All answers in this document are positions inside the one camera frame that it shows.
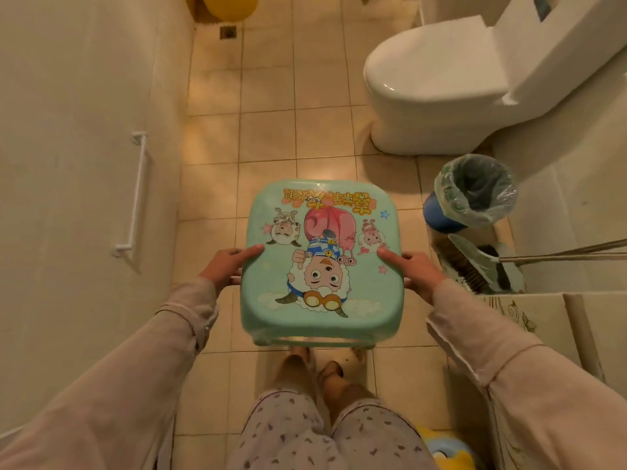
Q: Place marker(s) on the person's right hand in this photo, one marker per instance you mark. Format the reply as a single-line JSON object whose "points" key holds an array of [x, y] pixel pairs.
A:
{"points": [[419, 271]]}

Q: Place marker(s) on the person's left hand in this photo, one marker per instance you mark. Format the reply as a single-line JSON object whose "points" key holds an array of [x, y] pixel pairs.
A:
{"points": [[223, 268]]}

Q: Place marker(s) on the person's left thumb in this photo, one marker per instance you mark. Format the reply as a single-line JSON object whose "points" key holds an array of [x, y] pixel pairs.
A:
{"points": [[249, 252]]}

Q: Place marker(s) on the person's right thumb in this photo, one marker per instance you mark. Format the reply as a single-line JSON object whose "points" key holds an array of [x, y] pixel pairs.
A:
{"points": [[392, 256]]}

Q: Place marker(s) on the green cartoon plastic stool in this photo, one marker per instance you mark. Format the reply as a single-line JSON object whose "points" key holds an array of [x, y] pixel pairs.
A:
{"points": [[323, 259]]}

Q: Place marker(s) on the person's left forearm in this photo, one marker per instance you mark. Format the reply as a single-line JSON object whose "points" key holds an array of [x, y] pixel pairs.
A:
{"points": [[105, 386]]}

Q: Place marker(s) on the person's right forearm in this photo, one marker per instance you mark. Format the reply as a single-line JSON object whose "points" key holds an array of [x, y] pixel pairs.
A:
{"points": [[529, 381]]}

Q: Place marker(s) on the blue trash bin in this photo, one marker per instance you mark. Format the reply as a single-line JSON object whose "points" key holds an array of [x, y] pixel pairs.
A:
{"points": [[437, 215]]}

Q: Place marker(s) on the green dustpan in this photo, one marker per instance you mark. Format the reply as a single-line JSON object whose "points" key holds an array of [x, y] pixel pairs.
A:
{"points": [[482, 264]]}

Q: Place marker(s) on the clear plastic bin liner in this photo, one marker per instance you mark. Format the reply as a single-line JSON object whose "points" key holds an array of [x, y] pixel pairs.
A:
{"points": [[475, 189]]}

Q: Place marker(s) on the person's left slipper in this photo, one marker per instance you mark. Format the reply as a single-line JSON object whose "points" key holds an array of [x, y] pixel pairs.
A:
{"points": [[296, 351]]}

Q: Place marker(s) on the person's right leg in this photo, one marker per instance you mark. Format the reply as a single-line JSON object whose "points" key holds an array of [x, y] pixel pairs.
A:
{"points": [[365, 420]]}

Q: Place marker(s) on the person's leg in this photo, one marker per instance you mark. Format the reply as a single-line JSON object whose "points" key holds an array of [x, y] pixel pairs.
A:
{"points": [[289, 416], [365, 420]]}

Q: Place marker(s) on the person's left leg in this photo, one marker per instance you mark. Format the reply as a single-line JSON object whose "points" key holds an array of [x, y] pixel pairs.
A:
{"points": [[289, 416]]}

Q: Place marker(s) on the cardboard box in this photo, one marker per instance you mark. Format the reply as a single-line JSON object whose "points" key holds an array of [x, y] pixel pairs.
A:
{"points": [[543, 337]]}

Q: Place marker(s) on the yellow blue plastic toy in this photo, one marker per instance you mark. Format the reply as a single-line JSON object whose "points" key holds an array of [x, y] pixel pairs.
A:
{"points": [[446, 447]]}

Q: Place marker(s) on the white toilet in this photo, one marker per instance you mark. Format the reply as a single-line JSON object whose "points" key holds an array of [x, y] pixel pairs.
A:
{"points": [[470, 68]]}

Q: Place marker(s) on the floor drain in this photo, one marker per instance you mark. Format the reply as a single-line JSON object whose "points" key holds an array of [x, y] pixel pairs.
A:
{"points": [[228, 32]]}

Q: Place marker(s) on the yellow round basin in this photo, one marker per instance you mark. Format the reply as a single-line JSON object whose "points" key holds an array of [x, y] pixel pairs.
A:
{"points": [[229, 5]]}

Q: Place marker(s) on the white wall grab bar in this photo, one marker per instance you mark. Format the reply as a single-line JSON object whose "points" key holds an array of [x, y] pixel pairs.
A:
{"points": [[132, 195]]}

